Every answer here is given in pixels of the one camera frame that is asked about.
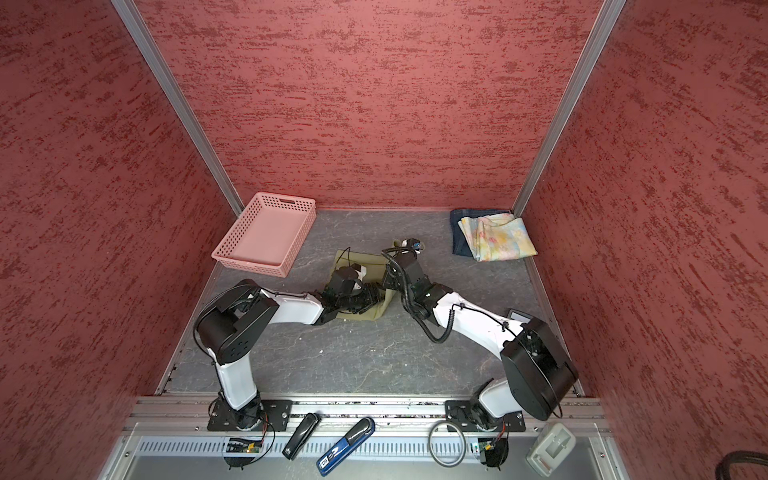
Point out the olive green garment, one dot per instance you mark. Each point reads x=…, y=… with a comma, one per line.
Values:
x=375, y=270

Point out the blue denim skirt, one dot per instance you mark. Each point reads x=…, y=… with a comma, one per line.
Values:
x=460, y=246

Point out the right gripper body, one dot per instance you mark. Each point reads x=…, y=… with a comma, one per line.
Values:
x=391, y=281

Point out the aluminium corner post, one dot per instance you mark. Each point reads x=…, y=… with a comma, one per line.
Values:
x=131, y=18
x=600, y=32

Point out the pastel floral skirt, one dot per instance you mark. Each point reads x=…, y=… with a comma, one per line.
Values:
x=497, y=237

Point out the aluminium front rail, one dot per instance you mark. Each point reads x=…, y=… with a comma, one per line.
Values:
x=408, y=428

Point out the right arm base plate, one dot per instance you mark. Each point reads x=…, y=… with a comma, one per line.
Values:
x=459, y=415

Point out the left aluminium corner post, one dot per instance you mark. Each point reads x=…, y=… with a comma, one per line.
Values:
x=131, y=18

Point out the blue black handheld device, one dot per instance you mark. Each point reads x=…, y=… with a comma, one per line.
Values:
x=345, y=446

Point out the right aluminium corner post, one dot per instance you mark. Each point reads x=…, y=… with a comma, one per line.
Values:
x=600, y=32

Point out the pink plastic basket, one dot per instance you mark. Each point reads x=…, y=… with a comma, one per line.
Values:
x=268, y=235

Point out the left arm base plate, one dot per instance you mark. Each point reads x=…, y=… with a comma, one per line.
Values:
x=273, y=414

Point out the black calculator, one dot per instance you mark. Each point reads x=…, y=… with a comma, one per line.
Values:
x=519, y=316

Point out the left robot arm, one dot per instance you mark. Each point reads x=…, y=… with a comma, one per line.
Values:
x=229, y=326

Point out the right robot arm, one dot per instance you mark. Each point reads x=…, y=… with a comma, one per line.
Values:
x=538, y=373

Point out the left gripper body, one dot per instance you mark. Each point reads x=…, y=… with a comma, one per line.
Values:
x=360, y=300

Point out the circuit board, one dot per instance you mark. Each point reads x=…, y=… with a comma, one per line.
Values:
x=492, y=453
x=241, y=452

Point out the left circuit board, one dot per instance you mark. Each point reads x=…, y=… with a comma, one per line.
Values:
x=241, y=452

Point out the right circuit board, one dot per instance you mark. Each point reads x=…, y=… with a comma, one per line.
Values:
x=492, y=453

